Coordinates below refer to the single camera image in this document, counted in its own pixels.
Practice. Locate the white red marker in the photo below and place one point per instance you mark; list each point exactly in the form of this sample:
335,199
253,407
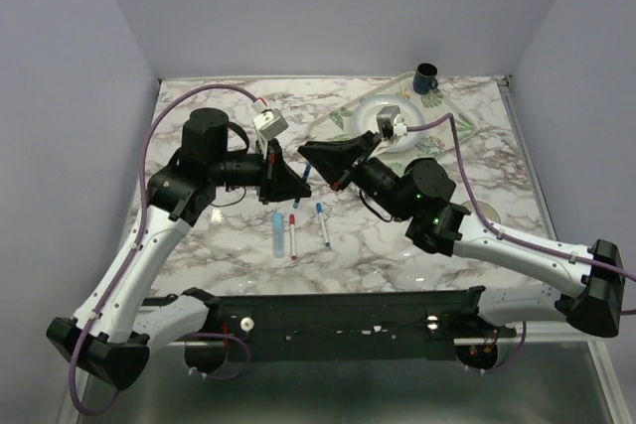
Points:
293,240

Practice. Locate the small white dark-rimmed bowl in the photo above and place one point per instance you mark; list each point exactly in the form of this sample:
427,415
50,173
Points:
489,212

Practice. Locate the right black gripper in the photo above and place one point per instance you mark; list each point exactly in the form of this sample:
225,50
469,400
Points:
335,163

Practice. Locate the blue gel pen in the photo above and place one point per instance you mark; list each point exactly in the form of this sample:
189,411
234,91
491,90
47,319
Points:
305,177

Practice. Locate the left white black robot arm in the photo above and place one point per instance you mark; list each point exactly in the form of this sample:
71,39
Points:
105,336

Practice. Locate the aluminium frame rail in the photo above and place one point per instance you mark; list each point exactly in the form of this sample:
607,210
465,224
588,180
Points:
603,368

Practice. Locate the white blue rimmed bowl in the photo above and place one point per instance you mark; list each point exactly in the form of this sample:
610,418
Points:
364,119

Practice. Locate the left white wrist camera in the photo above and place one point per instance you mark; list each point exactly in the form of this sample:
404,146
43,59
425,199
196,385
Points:
269,124

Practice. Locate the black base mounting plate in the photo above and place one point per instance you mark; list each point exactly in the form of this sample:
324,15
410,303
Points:
363,326

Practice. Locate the floral serving tray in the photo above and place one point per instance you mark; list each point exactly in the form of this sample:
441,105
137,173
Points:
434,143

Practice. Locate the white marker pen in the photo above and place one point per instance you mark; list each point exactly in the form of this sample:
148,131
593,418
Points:
323,226

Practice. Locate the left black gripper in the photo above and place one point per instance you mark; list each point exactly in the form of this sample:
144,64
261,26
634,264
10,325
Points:
275,179

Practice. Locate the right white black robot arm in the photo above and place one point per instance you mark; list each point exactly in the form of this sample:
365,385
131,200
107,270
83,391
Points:
582,285

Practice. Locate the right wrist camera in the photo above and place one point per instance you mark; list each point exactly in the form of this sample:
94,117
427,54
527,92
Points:
391,123

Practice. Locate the dark blue mug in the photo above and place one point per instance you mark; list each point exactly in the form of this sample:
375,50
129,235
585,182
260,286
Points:
425,78

